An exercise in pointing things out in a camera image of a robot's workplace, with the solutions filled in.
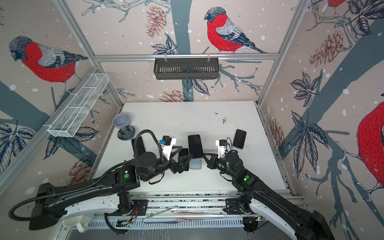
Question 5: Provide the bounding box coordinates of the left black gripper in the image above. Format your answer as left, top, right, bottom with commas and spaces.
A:
144, 145, 194, 183

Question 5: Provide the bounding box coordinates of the light blue phone case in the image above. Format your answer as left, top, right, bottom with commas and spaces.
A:
189, 158, 202, 170

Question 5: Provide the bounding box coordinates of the black phone from case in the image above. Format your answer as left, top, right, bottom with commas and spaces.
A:
178, 149, 189, 158

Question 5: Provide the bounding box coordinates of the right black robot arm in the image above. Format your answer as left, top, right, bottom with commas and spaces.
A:
204, 150, 335, 240

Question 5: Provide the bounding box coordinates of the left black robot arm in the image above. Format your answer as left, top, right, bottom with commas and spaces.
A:
8, 130, 193, 230

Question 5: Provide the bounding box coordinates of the dark grey flower dish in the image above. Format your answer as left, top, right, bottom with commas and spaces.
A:
118, 126, 136, 141

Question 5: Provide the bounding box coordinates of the lavender bowl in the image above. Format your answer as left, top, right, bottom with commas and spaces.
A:
113, 113, 131, 129

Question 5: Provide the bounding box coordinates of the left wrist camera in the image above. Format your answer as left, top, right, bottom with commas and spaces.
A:
160, 136, 177, 161

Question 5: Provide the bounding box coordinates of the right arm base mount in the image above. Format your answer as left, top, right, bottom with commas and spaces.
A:
223, 197, 268, 215

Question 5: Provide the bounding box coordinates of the aluminium front rail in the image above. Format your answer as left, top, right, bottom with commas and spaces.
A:
67, 191, 313, 230

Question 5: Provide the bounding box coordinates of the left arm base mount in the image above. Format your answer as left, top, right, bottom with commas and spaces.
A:
107, 200, 149, 217

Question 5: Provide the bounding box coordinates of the black wire wall basket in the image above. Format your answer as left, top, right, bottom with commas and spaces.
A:
154, 58, 220, 80

